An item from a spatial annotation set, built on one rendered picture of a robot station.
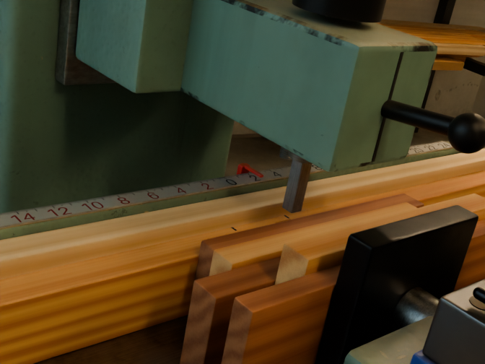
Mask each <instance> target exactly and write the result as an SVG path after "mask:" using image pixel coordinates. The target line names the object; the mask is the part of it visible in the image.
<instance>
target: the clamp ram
mask: <svg viewBox="0 0 485 364"><path fill-rule="evenodd" d="M478 219H479V216H478V215H477V214H475V213H473V212H471V211H469V210H467V209H465V208H463V207H461V206H459V205H455V206H451V207H447V208H444V209H439V210H436V211H433V212H428V213H425V214H421V215H417V216H415V217H410V218H407V219H404V220H399V221H396V222H392V223H388V224H385V225H381V226H377V227H373V228H370V229H367V230H362V231H359V232H356V233H352V234H351V235H350V236H349V237H348V241H347V244H346V248H345V252H344V257H343V259H342V262H341V268H340V270H339V273H338V279H337V281H336V286H335V290H334V292H333V297H332V301H331V305H330V308H329V312H328V316H327V319H326V323H325V327H324V330H323V336H322V338H321V341H320V346H319V349H318V354H317V357H316V360H315V364H344V360H345V357H346V356H347V354H348V353H349V352H350V351H351V350H353V349H355V348H357V347H360V346H362V345H365V344H367V343H368V342H371V341H373V340H375V339H378V338H380V337H383V336H385V335H386V334H389V333H391V332H394V331H396V330H398V329H401V328H403V327H405V326H408V325H409V324H412V323H414V322H417V321H419V320H421V319H424V318H426V317H428V316H434V314H435V311H436V309H437V305H438V303H439V300H440V298H441V297H442V296H443V295H446V294H448V293H451V292H453V291H454V289H455V285H456V282H457V280H458V276H459V274H460V271H461V268H462V265H463V262H464V259H465V257H466V253H467V250H468V247H469V245H470V242H471V239H472V236H473V232H474V230H475V228H476V224H477V222H478Z"/></svg>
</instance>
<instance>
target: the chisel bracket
mask: <svg viewBox="0 0 485 364"><path fill-rule="evenodd" d="M436 55H437V46H436V45H435V44H434V43H433V42H431V41H428V40H425V39H422V38H418V37H416V36H413V35H409V34H407V33H404V32H401V31H398V30H394V29H392V28H389V27H386V26H383V25H379V24H377V23H374V22H355V21H350V20H344V19H337V18H334V17H328V16H324V15H321V14H316V13H313V12H309V11H307V10H304V9H300V8H299V7H297V6H295V5H294V4H293V3H292V0H193V8H192V14H191V23H190V29H189V34H188V43H187V48H186V54H185V63H184V68H183V78H182V83H181V89H180V91H182V92H184V93H185V94H187V95H190V96H191V97H192V98H195V99H197V100H198V101H200V102H202V103H204V104H205V105H207V106H209V107H211V108H213V109H214V110H216V111H219V112H220V113H222V114H224V115H225V116H227V117H229V118H231V119H232V120H234V121H236V122H238V123H239V124H242V125H243V126H246V127H247V128H249V129H251V130H253V131H254V132H256V133H258V134H260V135H261V136H263V137H265V138H267V139H269V140H271V141H272V142H274V143H276V144H278V145H280V146H281V147H283V148H285V149H287V150H289V153H288V155H289V156H290V158H291V159H293V160H294V161H297V162H299V163H304V164H314V165H316V166H318V167H319V168H322V169H323V170H325V171H327V172H336V171H340V170H347V169H352V168H359V167H363V166H368V165H375V164H379V163H386V162H391V161H395V160H402V159H404V158H405V157H406V156H407V154H408V151H409V148H410V145H411V140H412V138H413V135H414V130H415V128H416V127H415V126H411V125H408V124H405V123H401V122H398V121H394V120H391V119H389V118H384V117H382V116H381V108H382V106H383V104H384V102H385V101H387V100H394V101H397V102H400V103H405V104H408V105H412V106H415V107H418V108H421V106H422V103H423V100H424V96H425V92H426V90H427V85H428V82H429V78H430V75H431V73H432V68H433V65H434V60H435V58H436Z"/></svg>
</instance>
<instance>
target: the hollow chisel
mask: <svg viewBox="0 0 485 364"><path fill-rule="evenodd" d="M311 167H312V164H304V163H300V162H297V161H294V160H292V166H291V169H290V173H289V179H288V183H287V189H286V192H285V196H284V202H283V205H282V208H284V209H285V210H287V211H288V212H290V213H294V212H300V211H301V210H302V205H303V201H304V198H305V192H306V188H307V182H308V179H309V176H310V170H311Z"/></svg>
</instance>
